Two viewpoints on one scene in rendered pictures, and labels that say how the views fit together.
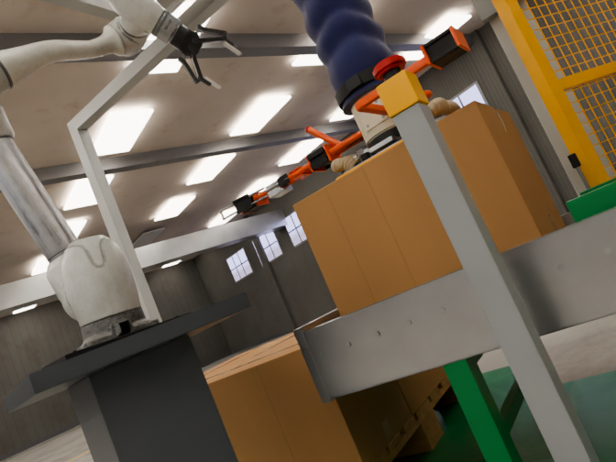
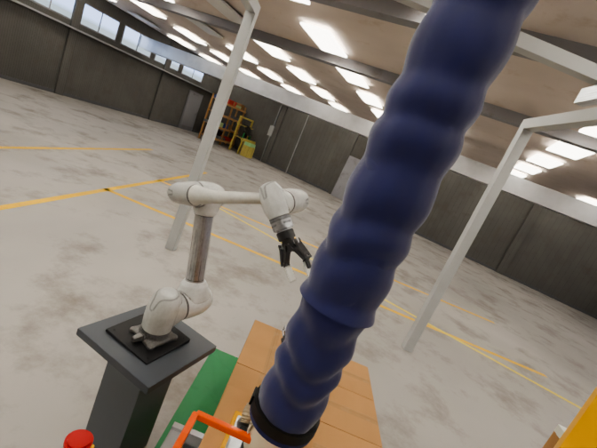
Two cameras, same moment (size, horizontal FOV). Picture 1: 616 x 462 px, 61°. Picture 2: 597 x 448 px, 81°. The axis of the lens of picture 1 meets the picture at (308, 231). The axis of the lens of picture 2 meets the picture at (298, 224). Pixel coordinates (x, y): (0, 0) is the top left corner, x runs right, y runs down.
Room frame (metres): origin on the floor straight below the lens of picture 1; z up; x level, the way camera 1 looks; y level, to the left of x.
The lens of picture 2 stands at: (0.89, -1.10, 1.99)
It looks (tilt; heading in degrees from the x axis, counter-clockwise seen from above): 12 degrees down; 59
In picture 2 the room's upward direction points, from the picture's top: 23 degrees clockwise
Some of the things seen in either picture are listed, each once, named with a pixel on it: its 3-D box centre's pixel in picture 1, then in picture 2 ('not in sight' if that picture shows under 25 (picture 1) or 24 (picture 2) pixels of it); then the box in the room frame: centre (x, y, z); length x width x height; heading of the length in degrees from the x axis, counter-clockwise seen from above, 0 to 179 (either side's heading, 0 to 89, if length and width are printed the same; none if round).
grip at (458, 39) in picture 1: (445, 49); not in sight; (1.18, -0.47, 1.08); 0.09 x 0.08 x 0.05; 147
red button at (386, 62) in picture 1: (390, 71); (77, 444); (1.01, -0.28, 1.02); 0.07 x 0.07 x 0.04
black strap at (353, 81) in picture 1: (369, 87); (284, 410); (1.56, -0.36, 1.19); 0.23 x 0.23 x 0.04
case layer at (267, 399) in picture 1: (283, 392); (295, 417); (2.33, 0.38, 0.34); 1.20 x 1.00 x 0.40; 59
